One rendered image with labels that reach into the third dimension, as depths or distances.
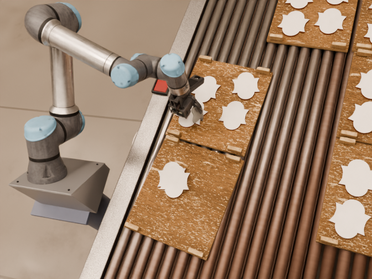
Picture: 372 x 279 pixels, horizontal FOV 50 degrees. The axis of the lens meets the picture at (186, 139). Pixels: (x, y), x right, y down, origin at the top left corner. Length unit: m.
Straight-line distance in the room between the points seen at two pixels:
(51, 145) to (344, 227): 1.10
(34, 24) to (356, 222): 1.28
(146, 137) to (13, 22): 2.50
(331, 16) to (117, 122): 1.65
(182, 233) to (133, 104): 1.60
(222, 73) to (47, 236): 1.65
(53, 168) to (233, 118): 0.74
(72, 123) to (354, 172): 1.10
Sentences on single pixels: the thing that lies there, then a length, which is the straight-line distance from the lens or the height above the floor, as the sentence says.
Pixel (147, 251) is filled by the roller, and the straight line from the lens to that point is 1.58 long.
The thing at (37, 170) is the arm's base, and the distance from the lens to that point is 1.61.
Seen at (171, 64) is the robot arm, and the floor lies 1.38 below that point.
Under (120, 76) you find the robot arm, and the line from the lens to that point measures 1.26.
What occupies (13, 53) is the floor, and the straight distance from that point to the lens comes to 3.76.
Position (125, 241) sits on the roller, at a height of 0.91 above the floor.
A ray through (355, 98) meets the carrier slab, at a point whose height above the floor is 0.94.
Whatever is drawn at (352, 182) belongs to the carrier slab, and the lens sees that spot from 1.58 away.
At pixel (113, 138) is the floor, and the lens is 2.88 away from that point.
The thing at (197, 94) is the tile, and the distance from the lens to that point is 1.75.
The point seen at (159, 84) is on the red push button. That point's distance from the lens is 1.84.
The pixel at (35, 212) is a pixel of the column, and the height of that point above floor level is 0.87.
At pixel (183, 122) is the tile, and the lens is 1.60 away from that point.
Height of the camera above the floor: 2.41
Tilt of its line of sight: 62 degrees down
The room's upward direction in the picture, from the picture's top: 24 degrees counter-clockwise
